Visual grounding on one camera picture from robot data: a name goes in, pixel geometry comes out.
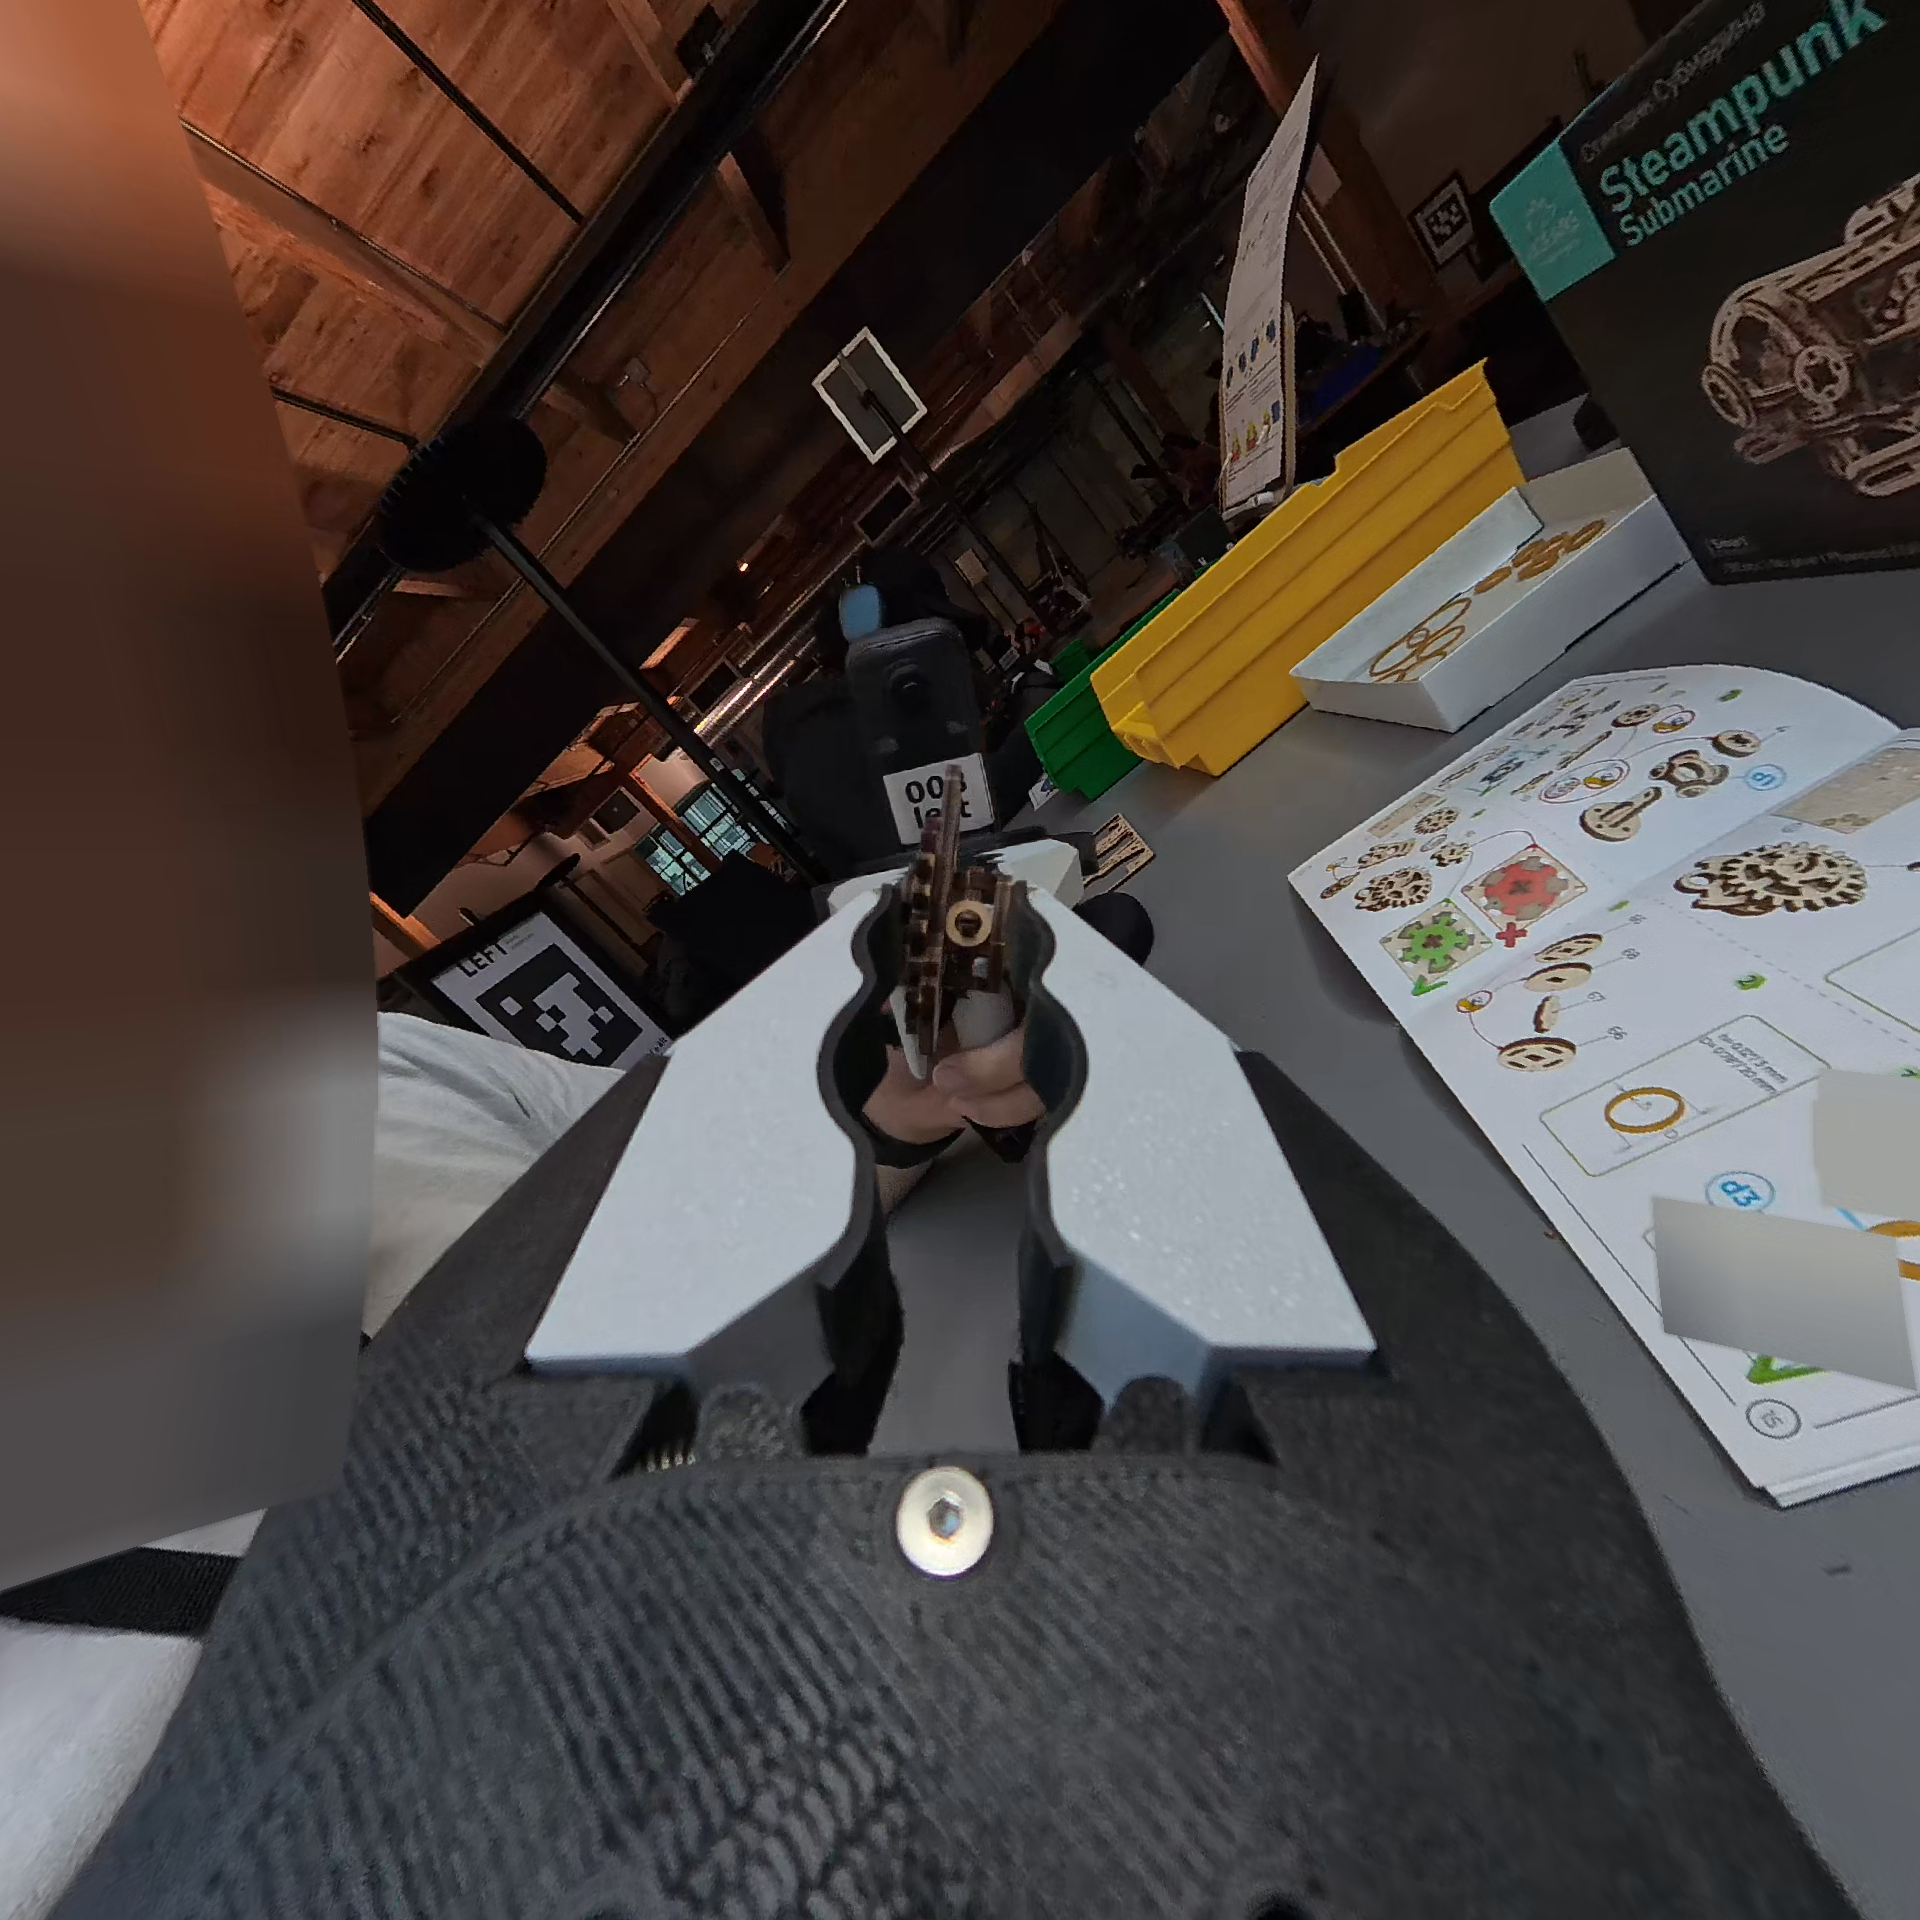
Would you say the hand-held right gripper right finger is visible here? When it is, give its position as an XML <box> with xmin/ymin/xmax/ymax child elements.
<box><xmin>1009</xmin><ymin>891</ymin><xmax>1382</xmax><ymax>1454</ymax></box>

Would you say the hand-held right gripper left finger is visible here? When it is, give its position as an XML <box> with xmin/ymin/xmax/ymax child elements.
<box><xmin>526</xmin><ymin>885</ymin><xmax>909</xmax><ymax>1455</ymax></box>

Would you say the square ceiling light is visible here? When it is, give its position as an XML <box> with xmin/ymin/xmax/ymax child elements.
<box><xmin>814</xmin><ymin>327</ymin><xmax>928</xmax><ymax>465</ymax></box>

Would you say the black white marker placard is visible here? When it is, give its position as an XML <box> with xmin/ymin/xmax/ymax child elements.
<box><xmin>424</xmin><ymin>901</ymin><xmax>674</xmax><ymax>1075</ymax></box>

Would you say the illustrated instruction booklet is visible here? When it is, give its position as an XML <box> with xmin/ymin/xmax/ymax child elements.
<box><xmin>1289</xmin><ymin>663</ymin><xmax>1920</xmax><ymax>1506</ymax></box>

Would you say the wooden gear assembly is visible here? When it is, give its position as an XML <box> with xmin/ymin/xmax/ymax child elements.
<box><xmin>878</xmin><ymin>817</ymin><xmax>1037</xmax><ymax>1051</ymax></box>

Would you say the green plastic bin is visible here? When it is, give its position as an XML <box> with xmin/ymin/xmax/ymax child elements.
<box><xmin>1025</xmin><ymin>593</ymin><xmax>1186</xmax><ymax>799</ymax></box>

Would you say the printed paper poster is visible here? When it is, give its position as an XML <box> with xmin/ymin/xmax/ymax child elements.
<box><xmin>1219</xmin><ymin>58</ymin><xmax>1326</xmax><ymax>519</ymax></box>

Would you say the white shirt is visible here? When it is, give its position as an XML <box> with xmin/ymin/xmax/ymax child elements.
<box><xmin>0</xmin><ymin>1013</ymin><xmax>664</xmax><ymax>1920</ymax></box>

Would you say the black model kit box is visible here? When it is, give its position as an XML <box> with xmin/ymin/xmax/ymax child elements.
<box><xmin>1485</xmin><ymin>0</ymin><xmax>1920</xmax><ymax>588</ymax></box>

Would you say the black strap with clip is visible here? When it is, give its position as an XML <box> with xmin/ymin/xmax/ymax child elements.
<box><xmin>0</xmin><ymin>1551</ymin><xmax>243</xmax><ymax>1641</ymax></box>

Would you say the person's left hand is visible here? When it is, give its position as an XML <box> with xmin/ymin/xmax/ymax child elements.
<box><xmin>867</xmin><ymin>1043</ymin><xmax>1041</xmax><ymax>1163</ymax></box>

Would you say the white cardboard tray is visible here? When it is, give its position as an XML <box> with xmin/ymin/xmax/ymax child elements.
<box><xmin>1289</xmin><ymin>486</ymin><xmax>1690</xmax><ymax>734</ymax></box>

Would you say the pile of tan rubber rings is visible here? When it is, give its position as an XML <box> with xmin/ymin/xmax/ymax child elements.
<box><xmin>1366</xmin><ymin>517</ymin><xmax>1606</xmax><ymax>684</ymax></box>

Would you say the yellow plastic bin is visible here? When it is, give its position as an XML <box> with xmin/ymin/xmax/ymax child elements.
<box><xmin>1090</xmin><ymin>358</ymin><xmax>1530</xmax><ymax>777</ymax></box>

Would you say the black round ceiling fixture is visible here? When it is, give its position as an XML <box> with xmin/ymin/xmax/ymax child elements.
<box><xmin>376</xmin><ymin>417</ymin><xmax>549</xmax><ymax>571</ymax></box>

